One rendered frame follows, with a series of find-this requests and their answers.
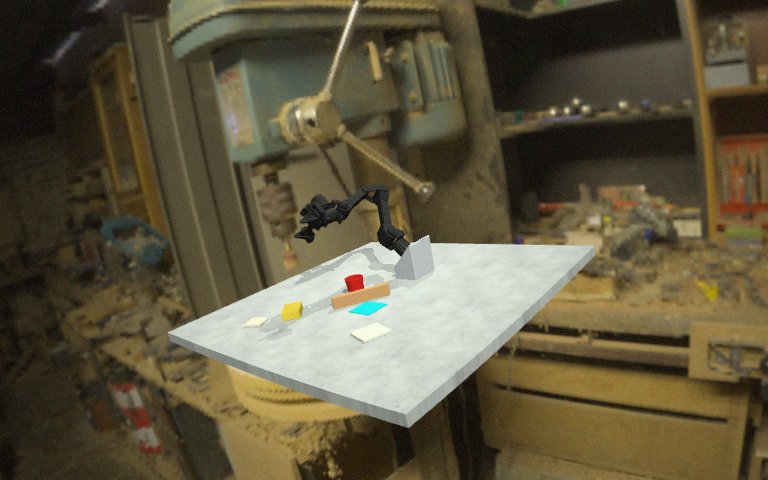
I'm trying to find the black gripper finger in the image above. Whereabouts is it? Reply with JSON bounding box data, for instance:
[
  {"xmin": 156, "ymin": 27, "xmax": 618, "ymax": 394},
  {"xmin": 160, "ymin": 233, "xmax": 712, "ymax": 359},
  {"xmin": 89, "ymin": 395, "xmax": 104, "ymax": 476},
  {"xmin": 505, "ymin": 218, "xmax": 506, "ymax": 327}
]
[
  {"xmin": 293, "ymin": 227, "xmax": 311, "ymax": 241},
  {"xmin": 299, "ymin": 206, "xmax": 319, "ymax": 224}
]

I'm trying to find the yellow rectangular block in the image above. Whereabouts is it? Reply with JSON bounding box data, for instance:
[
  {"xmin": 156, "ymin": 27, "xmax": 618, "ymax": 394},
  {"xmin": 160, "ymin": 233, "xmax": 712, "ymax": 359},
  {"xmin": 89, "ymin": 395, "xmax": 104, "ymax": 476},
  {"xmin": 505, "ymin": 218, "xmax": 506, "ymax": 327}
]
[{"xmin": 282, "ymin": 301, "xmax": 303, "ymax": 321}]

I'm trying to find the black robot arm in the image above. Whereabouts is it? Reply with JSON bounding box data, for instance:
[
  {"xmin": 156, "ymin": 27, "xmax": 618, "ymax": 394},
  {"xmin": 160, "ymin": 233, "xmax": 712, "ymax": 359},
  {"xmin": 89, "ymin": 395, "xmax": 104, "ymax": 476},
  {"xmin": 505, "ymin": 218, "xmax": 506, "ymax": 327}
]
[{"xmin": 300, "ymin": 184, "xmax": 411, "ymax": 257}]

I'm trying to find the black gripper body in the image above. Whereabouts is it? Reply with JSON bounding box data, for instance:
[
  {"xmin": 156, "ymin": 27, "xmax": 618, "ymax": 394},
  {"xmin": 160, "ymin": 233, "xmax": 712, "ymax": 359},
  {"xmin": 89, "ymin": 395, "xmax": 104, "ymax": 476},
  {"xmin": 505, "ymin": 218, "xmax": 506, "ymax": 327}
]
[{"xmin": 303, "ymin": 202, "xmax": 330, "ymax": 243}]

